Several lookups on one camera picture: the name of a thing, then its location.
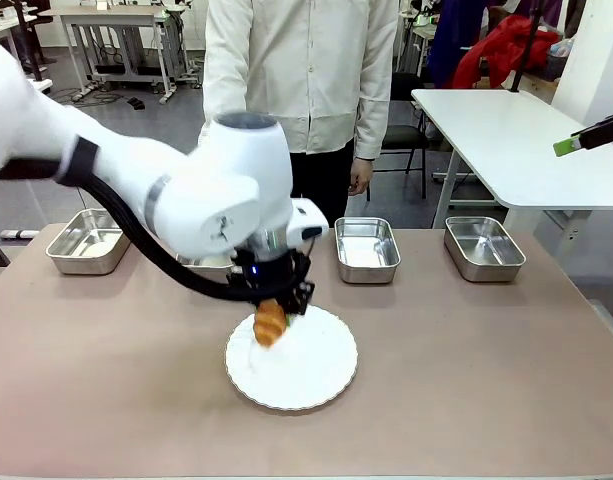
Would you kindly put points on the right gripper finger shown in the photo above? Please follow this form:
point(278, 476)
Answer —
point(601, 141)
point(608, 124)

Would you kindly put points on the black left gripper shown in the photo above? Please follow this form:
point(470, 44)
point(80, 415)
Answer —
point(271, 275)

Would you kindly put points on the golden brown croissant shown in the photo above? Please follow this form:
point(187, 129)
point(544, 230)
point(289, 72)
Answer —
point(270, 322)

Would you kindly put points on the person right forearm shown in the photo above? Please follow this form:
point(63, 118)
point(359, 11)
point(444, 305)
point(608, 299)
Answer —
point(226, 95)

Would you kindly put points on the person left forearm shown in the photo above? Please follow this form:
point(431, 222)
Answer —
point(373, 120)

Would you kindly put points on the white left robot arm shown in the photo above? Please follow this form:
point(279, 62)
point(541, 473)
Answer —
point(136, 170)

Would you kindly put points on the stainless steel rectangular container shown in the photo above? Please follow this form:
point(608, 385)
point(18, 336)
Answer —
point(86, 245)
point(483, 247)
point(366, 247)
point(206, 261)

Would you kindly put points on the person left hand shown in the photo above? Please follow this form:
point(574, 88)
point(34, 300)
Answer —
point(361, 177)

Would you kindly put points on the white scalloped plate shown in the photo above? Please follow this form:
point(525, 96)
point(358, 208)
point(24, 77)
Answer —
point(306, 365)

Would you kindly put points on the grey basket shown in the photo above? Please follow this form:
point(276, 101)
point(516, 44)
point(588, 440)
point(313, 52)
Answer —
point(556, 62)

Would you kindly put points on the large white side table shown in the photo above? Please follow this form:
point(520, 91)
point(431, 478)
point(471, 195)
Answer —
point(511, 145)

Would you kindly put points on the black pole on white table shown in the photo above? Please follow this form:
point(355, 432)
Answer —
point(528, 45)

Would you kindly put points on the black trousers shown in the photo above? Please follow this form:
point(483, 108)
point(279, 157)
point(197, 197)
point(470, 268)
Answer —
point(321, 180)

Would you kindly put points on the red garment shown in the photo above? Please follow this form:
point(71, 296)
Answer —
point(501, 55)

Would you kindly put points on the dark blue garment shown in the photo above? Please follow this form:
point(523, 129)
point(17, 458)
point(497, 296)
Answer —
point(456, 40)

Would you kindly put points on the black chair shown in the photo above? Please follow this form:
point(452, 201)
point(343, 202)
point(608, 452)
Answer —
point(403, 135)

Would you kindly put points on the cream button jacket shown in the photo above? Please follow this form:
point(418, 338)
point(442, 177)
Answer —
point(306, 65)

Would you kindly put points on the black object on floor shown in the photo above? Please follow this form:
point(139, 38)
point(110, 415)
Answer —
point(136, 103)

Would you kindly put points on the white power strip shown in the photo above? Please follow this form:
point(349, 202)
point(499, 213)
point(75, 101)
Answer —
point(18, 233)

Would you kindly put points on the small white side table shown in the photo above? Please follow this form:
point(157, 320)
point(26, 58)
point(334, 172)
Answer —
point(42, 84)

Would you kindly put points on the grey metal workbench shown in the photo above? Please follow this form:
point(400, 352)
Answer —
point(111, 20)

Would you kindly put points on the black stand pole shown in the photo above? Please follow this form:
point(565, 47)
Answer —
point(28, 30)

